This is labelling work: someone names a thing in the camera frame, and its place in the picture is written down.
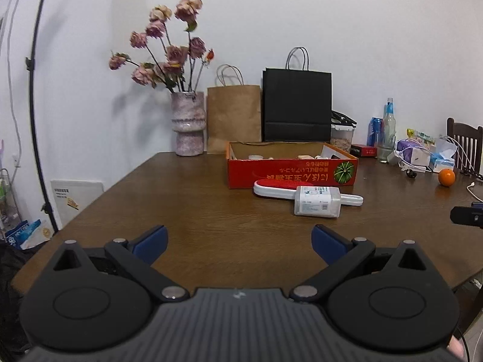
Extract pink marbled vase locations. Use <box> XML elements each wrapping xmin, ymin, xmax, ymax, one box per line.
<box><xmin>171</xmin><ymin>92</ymin><xmax>206</xmax><ymax>157</ymax></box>

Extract dried pink roses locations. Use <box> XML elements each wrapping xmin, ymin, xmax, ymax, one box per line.
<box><xmin>108</xmin><ymin>0</ymin><xmax>215</xmax><ymax>93</ymax></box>

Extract red flat box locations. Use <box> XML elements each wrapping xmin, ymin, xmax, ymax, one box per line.
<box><xmin>350</xmin><ymin>144</ymin><xmax>377</xmax><ymax>158</ymax></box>

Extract beige square jar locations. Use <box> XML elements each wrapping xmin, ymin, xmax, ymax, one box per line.
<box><xmin>297</xmin><ymin>154</ymin><xmax>314</xmax><ymax>160</ymax></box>

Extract dark wooden chair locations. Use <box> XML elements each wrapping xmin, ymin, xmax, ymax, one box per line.
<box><xmin>446</xmin><ymin>117</ymin><xmax>483</xmax><ymax>175</ymax></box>

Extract blue drink can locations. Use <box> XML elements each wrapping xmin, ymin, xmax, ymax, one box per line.
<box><xmin>367</xmin><ymin>117</ymin><xmax>383</xmax><ymax>147</ymax></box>

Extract colourful snack packet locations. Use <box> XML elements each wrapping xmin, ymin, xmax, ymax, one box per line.
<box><xmin>406</xmin><ymin>128</ymin><xmax>436</xmax><ymax>145</ymax></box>

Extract red cardboard box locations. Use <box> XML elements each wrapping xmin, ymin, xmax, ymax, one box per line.
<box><xmin>226</xmin><ymin>142</ymin><xmax>359</xmax><ymax>189</ymax></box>

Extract black paper bag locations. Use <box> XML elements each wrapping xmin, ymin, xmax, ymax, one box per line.
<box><xmin>261</xmin><ymin>47</ymin><xmax>332</xmax><ymax>142</ymax></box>

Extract studio light on stand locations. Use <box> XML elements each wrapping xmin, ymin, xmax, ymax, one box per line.
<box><xmin>25</xmin><ymin>0</ymin><xmax>59</xmax><ymax>234</ymax></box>

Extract white charging cable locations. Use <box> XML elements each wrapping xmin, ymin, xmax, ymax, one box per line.
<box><xmin>466</xmin><ymin>181</ymin><xmax>483</xmax><ymax>203</ymax></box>

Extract white tape roll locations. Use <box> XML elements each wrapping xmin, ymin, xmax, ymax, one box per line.
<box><xmin>248</xmin><ymin>154</ymin><xmax>264</xmax><ymax>160</ymax></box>

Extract blue tissue box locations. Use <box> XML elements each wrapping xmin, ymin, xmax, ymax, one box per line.
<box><xmin>429</xmin><ymin>138</ymin><xmax>457</xmax><ymax>173</ymax></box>

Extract large white labelled bottle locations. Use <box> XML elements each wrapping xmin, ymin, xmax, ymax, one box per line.
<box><xmin>294</xmin><ymin>186</ymin><xmax>341</xmax><ymax>218</ymax></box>

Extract clear container with grains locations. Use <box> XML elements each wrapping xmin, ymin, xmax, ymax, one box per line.
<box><xmin>330</xmin><ymin>110</ymin><xmax>357</xmax><ymax>153</ymax></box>

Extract white red lint brush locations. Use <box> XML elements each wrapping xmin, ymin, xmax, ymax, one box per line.
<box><xmin>253</xmin><ymin>179</ymin><xmax>363</xmax><ymax>207</ymax></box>

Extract small black object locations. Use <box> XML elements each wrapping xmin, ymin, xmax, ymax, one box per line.
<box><xmin>406</xmin><ymin>169</ymin><xmax>417</xmax><ymax>179</ymax></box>

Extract brown paper bag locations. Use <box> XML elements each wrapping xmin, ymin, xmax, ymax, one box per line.
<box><xmin>206</xmin><ymin>64</ymin><xmax>261</xmax><ymax>154</ymax></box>

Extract wire rack with bottles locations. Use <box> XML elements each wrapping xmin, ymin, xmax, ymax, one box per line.
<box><xmin>0</xmin><ymin>168</ymin><xmax>22</xmax><ymax>239</ymax></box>

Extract orange fruit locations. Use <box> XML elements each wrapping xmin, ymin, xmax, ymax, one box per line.
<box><xmin>438</xmin><ymin>168</ymin><xmax>456</xmax><ymax>187</ymax></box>

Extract clear glass bottle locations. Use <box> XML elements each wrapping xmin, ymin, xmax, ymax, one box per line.
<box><xmin>377</xmin><ymin>97</ymin><xmax>396</xmax><ymax>164</ymax></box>

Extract purple white tissue pack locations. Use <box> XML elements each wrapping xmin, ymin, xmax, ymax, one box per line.
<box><xmin>395</xmin><ymin>140</ymin><xmax>430</xmax><ymax>173</ymax></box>

